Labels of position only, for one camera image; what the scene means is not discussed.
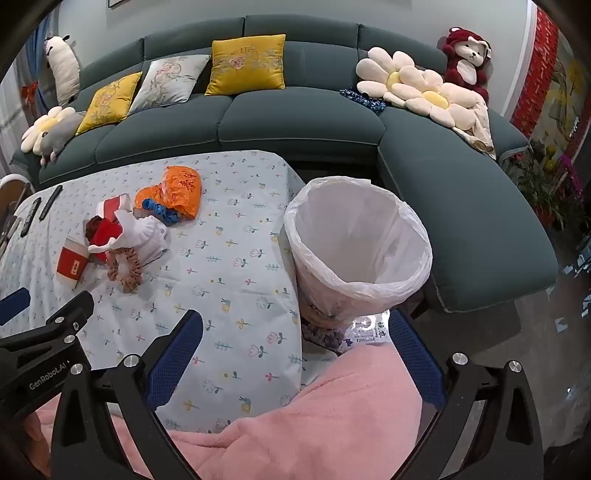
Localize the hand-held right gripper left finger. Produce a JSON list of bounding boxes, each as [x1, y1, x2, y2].
[[50, 309, 204, 480]]

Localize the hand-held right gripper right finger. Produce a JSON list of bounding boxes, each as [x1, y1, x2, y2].
[[389, 308, 546, 480]]

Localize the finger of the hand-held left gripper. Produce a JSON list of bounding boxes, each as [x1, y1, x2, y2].
[[0, 290, 95, 348], [0, 288, 31, 326]]

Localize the trash bin with white bag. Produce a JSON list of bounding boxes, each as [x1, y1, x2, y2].
[[283, 176, 433, 329]]

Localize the blue ribbon bundle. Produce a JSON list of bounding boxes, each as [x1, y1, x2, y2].
[[141, 198, 179, 226]]

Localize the orange plastic bag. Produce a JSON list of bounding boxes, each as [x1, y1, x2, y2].
[[135, 185, 163, 209], [161, 165, 202, 219]]

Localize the person's left hand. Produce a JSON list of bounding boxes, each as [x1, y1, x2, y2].
[[21, 408, 50, 478]]

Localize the red and white box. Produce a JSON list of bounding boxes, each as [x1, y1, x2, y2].
[[57, 246, 89, 283], [95, 194, 136, 223]]

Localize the white printed paper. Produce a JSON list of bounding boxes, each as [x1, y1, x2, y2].
[[342, 311, 393, 347]]

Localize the brown scrunchie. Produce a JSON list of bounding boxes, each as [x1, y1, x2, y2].
[[107, 247, 142, 293]]

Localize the black remote control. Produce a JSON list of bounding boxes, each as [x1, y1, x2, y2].
[[38, 185, 63, 221], [21, 198, 42, 238]]

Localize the red cloth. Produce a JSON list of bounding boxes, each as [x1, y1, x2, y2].
[[90, 218, 124, 246]]

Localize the wooden chair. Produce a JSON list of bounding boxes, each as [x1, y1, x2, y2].
[[0, 174, 31, 259]]

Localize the floral tablecloth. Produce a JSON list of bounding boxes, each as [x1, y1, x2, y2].
[[0, 150, 305, 435]]

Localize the pink fleece clothing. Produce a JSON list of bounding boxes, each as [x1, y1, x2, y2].
[[34, 342, 426, 480]]

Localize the grey plush toy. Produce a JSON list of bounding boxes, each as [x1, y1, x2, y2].
[[39, 111, 87, 167]]

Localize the white flower cushion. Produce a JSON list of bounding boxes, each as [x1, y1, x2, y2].
[[406, 69, 479, 131], [355, 46, 445, 108], [21, 106, 77, 153]]

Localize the red bow ornament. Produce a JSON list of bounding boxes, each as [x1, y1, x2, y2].
[[21, 80, 41, 112]]

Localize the small yellow embroidered cushion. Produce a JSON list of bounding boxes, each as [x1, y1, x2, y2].
[[75, 71, 143, 136]]

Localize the potted plants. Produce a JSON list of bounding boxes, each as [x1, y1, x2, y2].
[[517, 138, 591, 232]]

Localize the panda plush toy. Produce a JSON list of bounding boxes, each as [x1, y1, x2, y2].
[[44, 34, 81, 106]]

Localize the blue curtain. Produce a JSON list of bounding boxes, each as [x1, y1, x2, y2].
[[25, 21, 62, 109]]

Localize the grey floral cushion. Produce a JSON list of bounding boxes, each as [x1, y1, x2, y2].
[[128, 54, 211, 113]]

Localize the dark green sofa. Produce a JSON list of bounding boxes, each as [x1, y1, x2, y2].
[[9, 14, 559, 315]]

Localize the blue patterned cloth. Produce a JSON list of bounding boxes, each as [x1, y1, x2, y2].
[[340, 88, 387, 114]]

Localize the large yellow embroidered cushion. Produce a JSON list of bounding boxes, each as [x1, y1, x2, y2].
[[204, 34, 287, 96]]

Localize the red monkey plush toy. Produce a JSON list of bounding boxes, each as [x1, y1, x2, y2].
[[441, 28, 493, 103]]

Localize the white drawstring pouch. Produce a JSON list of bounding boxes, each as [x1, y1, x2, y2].
[[87, 209, 170, 269]]

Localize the gold wall decoration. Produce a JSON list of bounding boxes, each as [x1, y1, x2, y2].
[[549, 46, 591, 155]]

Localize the red wall banner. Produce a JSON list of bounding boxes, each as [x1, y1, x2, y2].
[[510, 9, 560, 139]]

